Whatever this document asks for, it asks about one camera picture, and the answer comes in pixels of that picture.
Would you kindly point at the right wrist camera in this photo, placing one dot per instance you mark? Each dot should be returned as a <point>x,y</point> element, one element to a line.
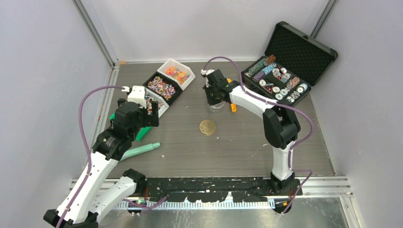
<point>204,72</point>

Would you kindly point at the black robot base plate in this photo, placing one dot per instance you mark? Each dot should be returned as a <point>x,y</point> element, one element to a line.
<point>215,189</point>

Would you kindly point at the clear plastic jar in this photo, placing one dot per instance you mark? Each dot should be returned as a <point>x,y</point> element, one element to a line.
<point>217,106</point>

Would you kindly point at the orange plastic scoop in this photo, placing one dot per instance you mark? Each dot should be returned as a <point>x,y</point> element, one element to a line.
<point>232,105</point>

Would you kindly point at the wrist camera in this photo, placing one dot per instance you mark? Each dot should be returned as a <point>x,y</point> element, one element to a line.
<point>137,95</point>
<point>204,72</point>

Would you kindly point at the white bin with gummy candies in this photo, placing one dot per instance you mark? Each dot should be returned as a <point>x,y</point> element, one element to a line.
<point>177,71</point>

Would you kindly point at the gold jar lid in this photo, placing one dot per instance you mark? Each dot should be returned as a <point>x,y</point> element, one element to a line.
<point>207,127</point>

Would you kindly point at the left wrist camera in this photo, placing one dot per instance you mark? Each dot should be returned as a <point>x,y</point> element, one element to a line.
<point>137,95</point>

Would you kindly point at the white bin with wrapped candies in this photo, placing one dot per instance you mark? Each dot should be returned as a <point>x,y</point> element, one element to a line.
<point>163,106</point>

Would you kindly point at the green bin with candies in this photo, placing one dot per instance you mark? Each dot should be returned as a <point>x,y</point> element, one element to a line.
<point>142,132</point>

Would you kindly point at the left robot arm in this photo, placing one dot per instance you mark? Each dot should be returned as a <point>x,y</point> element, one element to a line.
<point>83,208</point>

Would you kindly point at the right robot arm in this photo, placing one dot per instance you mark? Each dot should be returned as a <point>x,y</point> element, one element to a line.
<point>280,123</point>

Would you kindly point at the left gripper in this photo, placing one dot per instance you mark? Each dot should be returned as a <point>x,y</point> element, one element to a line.
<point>150,120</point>

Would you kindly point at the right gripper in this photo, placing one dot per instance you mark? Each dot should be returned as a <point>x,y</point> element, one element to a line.
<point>211,101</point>

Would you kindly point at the black poker chip case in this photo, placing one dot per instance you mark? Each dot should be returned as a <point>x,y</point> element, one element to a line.
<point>292,63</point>

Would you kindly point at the aluminium frame rail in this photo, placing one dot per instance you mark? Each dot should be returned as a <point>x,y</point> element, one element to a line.
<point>88,14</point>

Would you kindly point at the mint green pen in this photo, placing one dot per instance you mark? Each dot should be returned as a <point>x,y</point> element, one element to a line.
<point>140,150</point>

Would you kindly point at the black bin with lollipops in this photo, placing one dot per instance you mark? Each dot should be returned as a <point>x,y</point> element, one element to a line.
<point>164,87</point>

